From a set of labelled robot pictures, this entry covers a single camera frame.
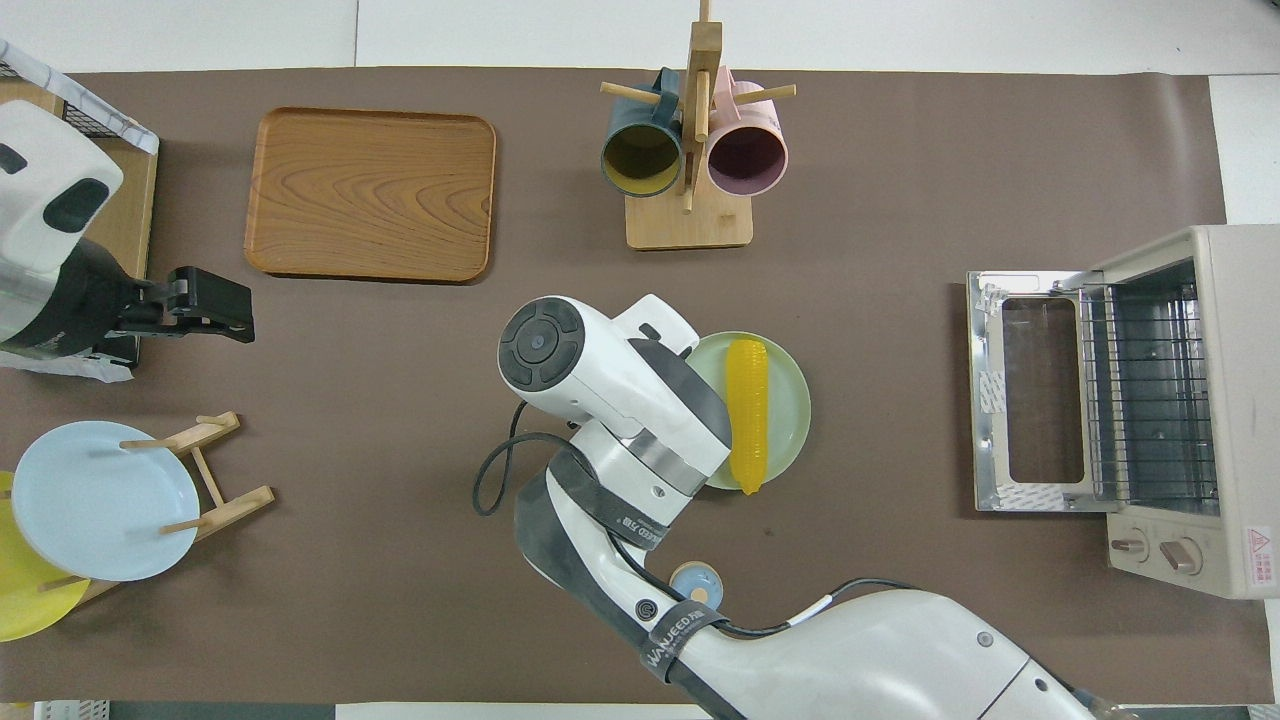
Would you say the small blue lidded jar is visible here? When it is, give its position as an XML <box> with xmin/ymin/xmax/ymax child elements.
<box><xmin>668</xmin><ymin>561</ymin><xmax>724</xmax><ymax>607</ymax></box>

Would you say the beige toaster oven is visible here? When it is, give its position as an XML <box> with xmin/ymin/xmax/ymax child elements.
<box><xmin>1085</xmin><ymin>225</ymin><xmax>1280</xmax><ymax>601</ymax></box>

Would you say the pale green plate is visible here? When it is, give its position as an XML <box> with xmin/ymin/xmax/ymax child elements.
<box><xmin>685</xmin><ymin>331</ymin><xmax>812</xmax><ymax>491</ymax></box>

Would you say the wooden shelf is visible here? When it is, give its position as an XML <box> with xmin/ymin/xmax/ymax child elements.
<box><xmin>0</xmin><ymin>80</ymin><xmax>159</xmax><ymax>286</ymax></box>

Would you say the yellow plate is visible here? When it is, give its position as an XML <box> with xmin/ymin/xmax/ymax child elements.
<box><xmin>0</xmin><ymin>470</ymin><xmax>91</xmax><ymax>643</ymax></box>

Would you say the wooden plate rack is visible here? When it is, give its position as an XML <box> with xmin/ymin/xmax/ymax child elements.
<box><xmin>38</xmin><ymin>411</ymin><xmax>276</xmax><ymax>606</ymax></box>

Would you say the metal oven wire rack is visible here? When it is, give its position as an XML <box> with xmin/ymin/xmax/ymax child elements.
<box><xmin>1078</xmin><ymin>283</ymin><xmax>1223</xmax><ymax>506</ymax></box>

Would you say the pink mug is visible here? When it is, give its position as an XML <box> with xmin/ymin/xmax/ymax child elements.
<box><xmin>706</xmin><ymin>66</ymin><xmax>790</xmax><ymax>198</ymax></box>

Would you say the glass oven door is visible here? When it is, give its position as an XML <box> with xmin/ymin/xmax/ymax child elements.
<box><xmin>966</xmin><ymin>270</ymin><xmax>1106</xmax><ymax>514</ymax></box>

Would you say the wooden mug rack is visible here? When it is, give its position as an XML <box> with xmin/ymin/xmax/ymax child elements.
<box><xmin>600</xmin><ymin>0</ymin><xmax>798</xmax><ymax>251</ymax></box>

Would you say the yellow corn cob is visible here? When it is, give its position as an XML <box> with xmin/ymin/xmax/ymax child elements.
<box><xmin>725</xmin><ymin>338</ymin><xmax>770</xmax><ymax>496</ymax></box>

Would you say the brown wooden tray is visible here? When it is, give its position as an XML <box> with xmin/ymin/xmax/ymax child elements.
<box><xmin>244</xmin><ymin>107</ymin><xmax>498</xmax><ymax>284</ymax></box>

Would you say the white cloth strip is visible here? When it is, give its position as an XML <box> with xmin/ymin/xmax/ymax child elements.
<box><xmin>0</xmin><ymin>348</ymin><xmax>133</xmax><ymax>383</ymax></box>

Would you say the black wire basket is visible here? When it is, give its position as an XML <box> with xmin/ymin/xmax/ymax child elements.
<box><xmin>0</xmin><ymin>60</ymin><xmax>141</xmax><ymax>141</ymax></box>

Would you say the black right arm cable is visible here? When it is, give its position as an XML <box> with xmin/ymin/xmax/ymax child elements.
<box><xmin>472</xmin><ymin>400</ymin><xmax>916</xmax><ymax>641</ymax></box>

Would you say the brown table mat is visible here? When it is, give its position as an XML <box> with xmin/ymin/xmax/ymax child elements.
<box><xmin>0</xmin><ymin>68</ymin><xmax>1271</xmax><ymax>704</ymax></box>

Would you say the dark blue mug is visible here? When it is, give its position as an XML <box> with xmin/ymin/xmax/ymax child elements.
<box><xmin>600</xmin><ymin>68</ymin><xmax>684</xmax><ymax>199</ymax></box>

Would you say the white checkered cloth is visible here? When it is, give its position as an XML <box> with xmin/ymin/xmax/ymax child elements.
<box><xmin>0</xmin><ymin>40</ymin><xmax>159</xmax><ymax>156</ymax></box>

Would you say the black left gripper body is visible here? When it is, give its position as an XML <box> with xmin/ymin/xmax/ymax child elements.
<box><xmin>25</xmin><ymin>238</ymin><xmax>161</xmax><ymax>366</ymax></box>

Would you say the light blue plate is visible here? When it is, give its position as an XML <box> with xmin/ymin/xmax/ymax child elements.
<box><xmin>12</xmin><ymin>421</ymin><xmax>201</xmax><ymax>582</ymax></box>

